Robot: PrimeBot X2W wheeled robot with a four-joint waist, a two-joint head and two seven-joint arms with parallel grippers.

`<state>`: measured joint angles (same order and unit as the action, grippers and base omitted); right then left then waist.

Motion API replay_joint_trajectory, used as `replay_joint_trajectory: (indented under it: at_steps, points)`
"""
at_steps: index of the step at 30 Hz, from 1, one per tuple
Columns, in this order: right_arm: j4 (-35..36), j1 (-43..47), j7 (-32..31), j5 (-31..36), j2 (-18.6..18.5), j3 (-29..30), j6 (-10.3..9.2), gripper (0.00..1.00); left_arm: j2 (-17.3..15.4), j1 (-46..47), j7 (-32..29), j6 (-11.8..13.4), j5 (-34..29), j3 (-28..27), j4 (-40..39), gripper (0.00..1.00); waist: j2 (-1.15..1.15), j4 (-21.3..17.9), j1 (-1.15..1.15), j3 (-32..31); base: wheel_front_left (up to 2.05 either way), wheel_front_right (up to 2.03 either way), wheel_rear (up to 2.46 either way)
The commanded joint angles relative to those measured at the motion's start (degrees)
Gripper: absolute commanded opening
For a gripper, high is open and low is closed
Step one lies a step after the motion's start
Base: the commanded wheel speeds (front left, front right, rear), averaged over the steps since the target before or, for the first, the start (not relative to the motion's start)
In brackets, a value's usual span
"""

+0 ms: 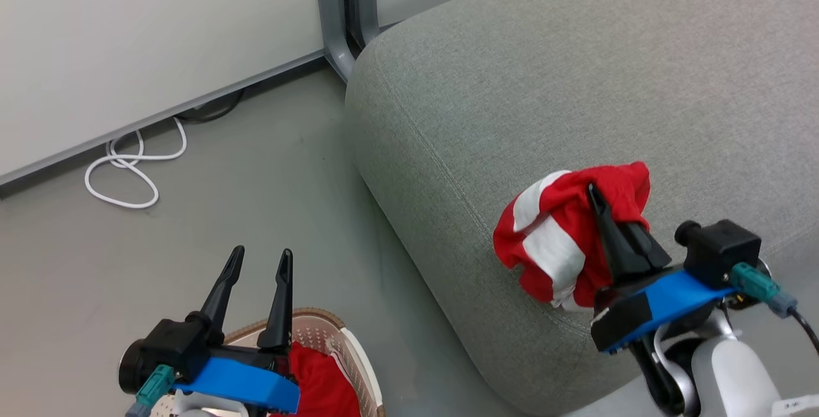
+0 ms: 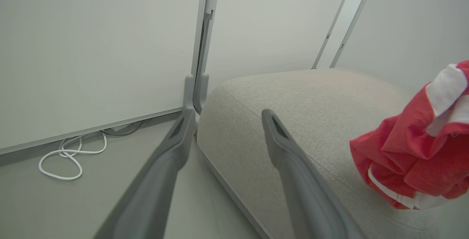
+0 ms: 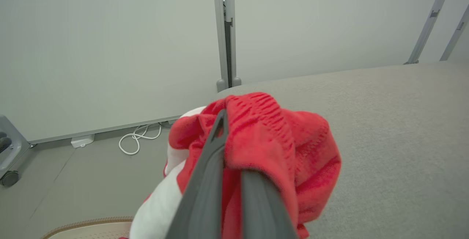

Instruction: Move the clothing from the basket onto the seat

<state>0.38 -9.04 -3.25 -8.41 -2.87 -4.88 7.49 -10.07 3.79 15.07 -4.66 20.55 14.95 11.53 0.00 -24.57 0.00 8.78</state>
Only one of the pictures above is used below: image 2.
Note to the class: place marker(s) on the grey partition panel post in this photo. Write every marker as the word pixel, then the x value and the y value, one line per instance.
pixel 199 48

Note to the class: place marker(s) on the red and white garment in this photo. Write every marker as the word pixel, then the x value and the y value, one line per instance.
pixel 417 151

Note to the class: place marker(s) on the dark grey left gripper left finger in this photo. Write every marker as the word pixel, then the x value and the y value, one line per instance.
pixel 154 184

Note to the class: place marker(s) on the beige fabric sofa seat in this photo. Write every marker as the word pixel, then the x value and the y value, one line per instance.
pixel 315 121

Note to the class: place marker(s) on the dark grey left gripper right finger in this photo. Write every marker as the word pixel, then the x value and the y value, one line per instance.
pixel 307 191

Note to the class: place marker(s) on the grey partition frame strip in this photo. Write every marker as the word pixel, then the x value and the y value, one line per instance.
pixel 340 22

